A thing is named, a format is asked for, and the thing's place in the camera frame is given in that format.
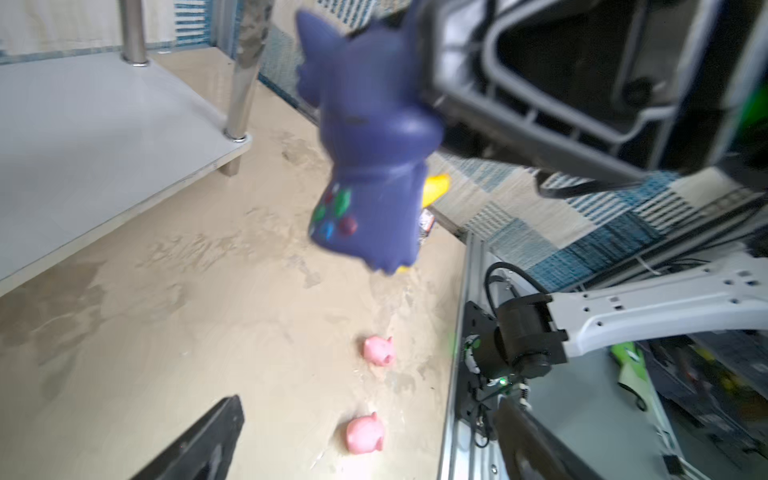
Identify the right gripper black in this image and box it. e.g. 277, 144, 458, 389
417, 1, 767, 185

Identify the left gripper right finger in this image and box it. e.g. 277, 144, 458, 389
494, 399, 601, 480

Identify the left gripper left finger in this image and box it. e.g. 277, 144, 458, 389
132, 395, 245, 480

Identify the purple yellow toy figure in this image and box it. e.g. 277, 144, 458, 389
295, 7, 444, 274

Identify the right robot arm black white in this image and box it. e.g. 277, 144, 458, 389
415, 1, 767, 357

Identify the white two-tier shelf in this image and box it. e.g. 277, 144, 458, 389
1, 1, 273, 292

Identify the pink pig toy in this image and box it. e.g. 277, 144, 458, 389
362, 335, 396, 367
345, 412, 385, 455

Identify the blue picture book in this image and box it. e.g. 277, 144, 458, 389
419, 208, 436, 244

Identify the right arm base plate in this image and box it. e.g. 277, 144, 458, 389
453, 301, 526, 448

